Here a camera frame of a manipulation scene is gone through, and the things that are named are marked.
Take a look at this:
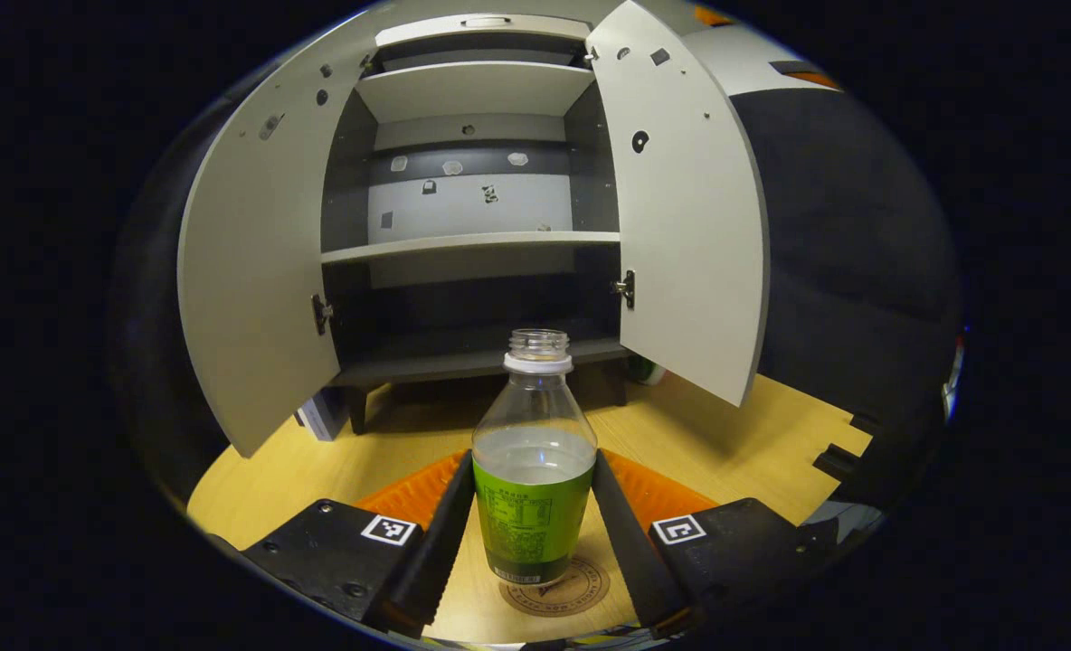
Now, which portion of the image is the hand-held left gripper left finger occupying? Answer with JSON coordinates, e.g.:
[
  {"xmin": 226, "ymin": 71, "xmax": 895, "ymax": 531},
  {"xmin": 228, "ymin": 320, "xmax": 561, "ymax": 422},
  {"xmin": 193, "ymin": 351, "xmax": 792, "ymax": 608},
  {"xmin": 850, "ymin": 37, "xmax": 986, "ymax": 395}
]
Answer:
[{"xmin": 242, "ymin": 449, "xmax": 475, "ymax": 638}]

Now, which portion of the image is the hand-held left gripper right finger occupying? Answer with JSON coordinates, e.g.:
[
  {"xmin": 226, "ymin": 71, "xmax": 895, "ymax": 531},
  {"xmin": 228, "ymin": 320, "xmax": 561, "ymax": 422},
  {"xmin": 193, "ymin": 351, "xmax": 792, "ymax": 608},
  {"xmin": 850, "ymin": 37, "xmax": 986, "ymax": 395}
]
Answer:
[{"xmin": 592, "ymin": 448, "xmax": 839, "ymax": 638}]

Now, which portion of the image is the round brown coaster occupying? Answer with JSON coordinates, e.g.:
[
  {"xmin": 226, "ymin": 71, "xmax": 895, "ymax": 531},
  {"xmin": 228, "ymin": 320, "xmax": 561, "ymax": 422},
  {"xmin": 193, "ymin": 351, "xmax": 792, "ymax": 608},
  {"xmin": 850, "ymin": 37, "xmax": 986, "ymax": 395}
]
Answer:
[{"xmin": 499, "ymin": 553, "xmax": 611, "ymax": 618}]

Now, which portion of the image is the green label plastic bottle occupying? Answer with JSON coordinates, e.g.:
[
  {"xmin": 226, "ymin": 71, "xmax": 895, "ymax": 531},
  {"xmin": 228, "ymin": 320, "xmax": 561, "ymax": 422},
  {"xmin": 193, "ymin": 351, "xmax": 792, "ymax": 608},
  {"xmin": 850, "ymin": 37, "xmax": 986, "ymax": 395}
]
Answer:
[{"xmin": 470, "ymin": 328, "xmax": 598, "ymax": 586}]

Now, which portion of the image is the white cabinet door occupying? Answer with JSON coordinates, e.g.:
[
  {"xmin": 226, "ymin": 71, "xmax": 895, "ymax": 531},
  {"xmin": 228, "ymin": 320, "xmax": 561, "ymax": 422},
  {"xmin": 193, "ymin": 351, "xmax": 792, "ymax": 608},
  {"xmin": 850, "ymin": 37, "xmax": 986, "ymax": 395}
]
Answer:
[
  {"xmin": 585, "ymin": 0, "xmax": 770, "ymax": 408},
  {"xmin": 176, "ymin": 23, "xmax": 383, "ymax": 459}
]

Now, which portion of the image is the white cabinet shelf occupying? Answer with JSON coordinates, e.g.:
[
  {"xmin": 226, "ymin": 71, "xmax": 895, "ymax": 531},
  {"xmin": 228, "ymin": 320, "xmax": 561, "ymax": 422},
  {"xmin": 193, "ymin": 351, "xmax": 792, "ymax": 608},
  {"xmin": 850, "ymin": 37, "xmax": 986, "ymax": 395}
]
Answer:
[
  {"xmin": 320, "ymin": 231, "xmax": 622, "ymax": 266},
  {"xmin": 355, "ymin": 61, "xmax": 597, "ymax": 125}
]

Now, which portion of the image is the white cabinet drawer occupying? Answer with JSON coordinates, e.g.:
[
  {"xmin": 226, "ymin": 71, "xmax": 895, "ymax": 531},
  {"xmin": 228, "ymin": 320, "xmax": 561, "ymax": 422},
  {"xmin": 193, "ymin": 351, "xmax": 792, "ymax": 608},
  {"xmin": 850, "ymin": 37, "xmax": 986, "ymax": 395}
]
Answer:
[{"xmin": 374, "ymin": 13, "xmax": 592, "ymax": 48}]

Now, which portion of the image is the white box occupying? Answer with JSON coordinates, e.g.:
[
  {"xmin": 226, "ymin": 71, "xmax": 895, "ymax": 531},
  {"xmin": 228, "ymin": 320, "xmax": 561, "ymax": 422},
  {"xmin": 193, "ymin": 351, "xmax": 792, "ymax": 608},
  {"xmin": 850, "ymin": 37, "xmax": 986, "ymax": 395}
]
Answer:
[{"xmin": 296, "ymin": 387, "xmax": 348, "ymax": 442}]

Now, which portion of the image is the black backdrop cloth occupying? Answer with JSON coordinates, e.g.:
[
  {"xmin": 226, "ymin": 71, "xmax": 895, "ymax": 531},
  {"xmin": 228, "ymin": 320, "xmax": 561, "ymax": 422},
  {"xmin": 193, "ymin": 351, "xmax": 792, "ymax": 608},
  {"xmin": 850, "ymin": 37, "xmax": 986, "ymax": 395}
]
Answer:
[{"xmin": 106, "ymin": 54, "xmax": 966, "ymax": 525}]

